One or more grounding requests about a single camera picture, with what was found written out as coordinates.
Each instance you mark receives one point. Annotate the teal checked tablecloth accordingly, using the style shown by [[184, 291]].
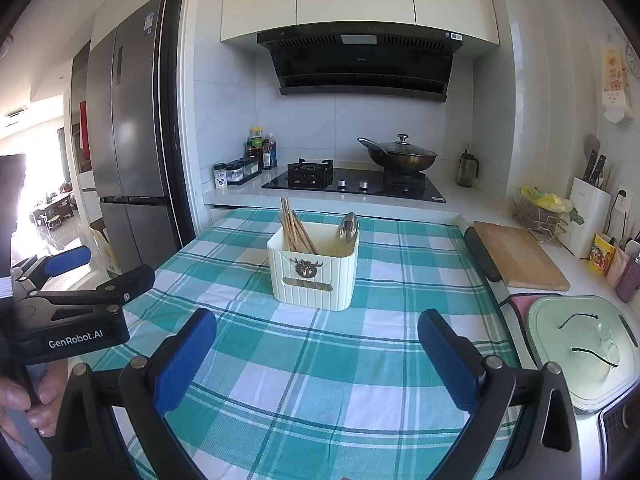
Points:
[[310, 360]]

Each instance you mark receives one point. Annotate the grey steel refrigerator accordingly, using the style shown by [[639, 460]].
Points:
[[130, 135]]

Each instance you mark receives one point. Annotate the black gas stove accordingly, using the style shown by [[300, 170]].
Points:
[[350, 185]]

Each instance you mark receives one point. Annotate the wooden cutting board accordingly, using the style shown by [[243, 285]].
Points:
[[520, 257]]

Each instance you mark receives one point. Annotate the yellow printed cup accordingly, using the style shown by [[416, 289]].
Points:
[[601, 255]]

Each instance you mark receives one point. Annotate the dark glass pitcher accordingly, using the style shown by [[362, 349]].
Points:
[[466, 170]]

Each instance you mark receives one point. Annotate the group of wooden chopsticks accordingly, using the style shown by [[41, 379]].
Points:
[[292, 230]]

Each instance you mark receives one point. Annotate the white-capped dark bottle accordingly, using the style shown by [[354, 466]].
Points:
[[270, 155]]

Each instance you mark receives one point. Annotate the metal sink basket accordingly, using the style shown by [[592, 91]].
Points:
[[622, 427]]

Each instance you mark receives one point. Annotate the white knife block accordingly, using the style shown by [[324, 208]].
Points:
[[590, 220]]

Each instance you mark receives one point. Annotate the cream ribbed utensil holder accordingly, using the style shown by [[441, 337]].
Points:
[[320, 295]]

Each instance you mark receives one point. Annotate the yellow-capped sauce bottle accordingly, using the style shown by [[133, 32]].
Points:
[[257, 142]]

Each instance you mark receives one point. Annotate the black rack of spice jars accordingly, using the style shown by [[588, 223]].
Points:
[[242, 172]]

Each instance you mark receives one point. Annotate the yellow green vegetable bag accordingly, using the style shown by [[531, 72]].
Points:
[[545, 200]]

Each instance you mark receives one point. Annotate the pale green lid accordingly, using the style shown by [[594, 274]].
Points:
[[565, 370]]

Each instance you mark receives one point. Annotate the pink cloth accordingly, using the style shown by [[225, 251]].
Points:
[[520, 310]]

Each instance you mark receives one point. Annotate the black range hood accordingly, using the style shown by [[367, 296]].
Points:
[[360, 70]]

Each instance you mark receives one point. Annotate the white-labelled spice jar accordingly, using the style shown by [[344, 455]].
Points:
[[220, 176]]

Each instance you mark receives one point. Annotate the person's left hand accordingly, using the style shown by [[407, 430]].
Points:
[[50, 410]]

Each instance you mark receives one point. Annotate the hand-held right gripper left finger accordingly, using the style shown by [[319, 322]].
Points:
[[185, 355]]

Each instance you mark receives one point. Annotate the grey spatula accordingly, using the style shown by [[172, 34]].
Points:
[[591, 145]]

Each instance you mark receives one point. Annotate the eyeglasses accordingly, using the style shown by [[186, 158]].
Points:
[[607, 352]]

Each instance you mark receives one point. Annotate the wall socket with plug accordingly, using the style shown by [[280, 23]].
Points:
[[621, 200]]

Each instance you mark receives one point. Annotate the yellow printed carton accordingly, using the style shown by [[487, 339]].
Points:
[[106, 252]]

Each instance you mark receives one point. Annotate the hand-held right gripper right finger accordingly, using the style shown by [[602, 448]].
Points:
[[450, 355]]

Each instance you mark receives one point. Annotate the red hanging cloth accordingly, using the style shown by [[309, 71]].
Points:
[[83, 125]]

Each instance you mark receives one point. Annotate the dark wok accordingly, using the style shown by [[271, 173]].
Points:
[[400, 165]]

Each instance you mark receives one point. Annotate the dark sauce bottle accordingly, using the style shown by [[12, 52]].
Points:
[[249, 150]]

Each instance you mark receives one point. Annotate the glass wok lid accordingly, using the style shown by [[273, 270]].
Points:
[[404, 149]]

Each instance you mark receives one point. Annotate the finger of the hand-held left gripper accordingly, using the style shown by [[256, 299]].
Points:
[[65, 260], [125, 282]]

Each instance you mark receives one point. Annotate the purple soap bottle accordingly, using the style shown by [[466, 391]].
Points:
[[630, 280]]

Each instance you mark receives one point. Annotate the black door frame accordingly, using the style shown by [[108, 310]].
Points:
[[171, 110]]

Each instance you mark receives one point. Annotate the printed hanging bag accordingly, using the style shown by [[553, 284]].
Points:
[[615, 80]]

